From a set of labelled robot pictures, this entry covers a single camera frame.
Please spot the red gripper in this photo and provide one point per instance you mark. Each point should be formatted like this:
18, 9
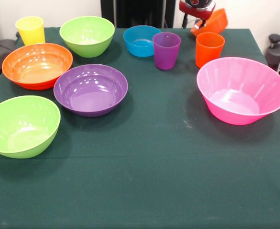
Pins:
197, 13

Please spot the small orange plastic bowl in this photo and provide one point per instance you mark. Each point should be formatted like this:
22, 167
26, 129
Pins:
217, 23

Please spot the orange plastic cup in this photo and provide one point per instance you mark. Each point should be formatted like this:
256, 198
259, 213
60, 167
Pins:
207, 52

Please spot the purple plastic cup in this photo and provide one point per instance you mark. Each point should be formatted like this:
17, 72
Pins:
166, 52

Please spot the pink plastic bowl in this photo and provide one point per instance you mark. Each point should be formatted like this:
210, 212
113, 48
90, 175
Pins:
240, 95

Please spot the blue plastic bowl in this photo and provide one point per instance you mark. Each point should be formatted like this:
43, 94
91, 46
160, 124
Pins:
137, 45

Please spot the black stand with knob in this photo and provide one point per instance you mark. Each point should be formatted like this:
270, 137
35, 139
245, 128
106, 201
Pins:
276, 51

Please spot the lime green plastic bowl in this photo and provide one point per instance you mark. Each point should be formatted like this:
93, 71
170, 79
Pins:
23, 128
87, 46

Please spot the purple plastic bowl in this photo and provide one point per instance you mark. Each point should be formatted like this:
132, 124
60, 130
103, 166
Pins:
89, 95

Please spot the dark green tablecloth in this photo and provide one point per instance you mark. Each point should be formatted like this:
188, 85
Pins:
154, 167

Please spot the yellow plastic cup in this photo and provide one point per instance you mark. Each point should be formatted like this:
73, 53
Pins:
32, 33

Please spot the wide orange plastic bowl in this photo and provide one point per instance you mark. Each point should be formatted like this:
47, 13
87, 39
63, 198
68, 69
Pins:
34, 69

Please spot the black office chair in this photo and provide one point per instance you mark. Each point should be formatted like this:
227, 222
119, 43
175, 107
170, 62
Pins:
1, 51

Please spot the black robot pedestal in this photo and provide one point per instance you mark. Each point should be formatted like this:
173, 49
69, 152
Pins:
139, 12

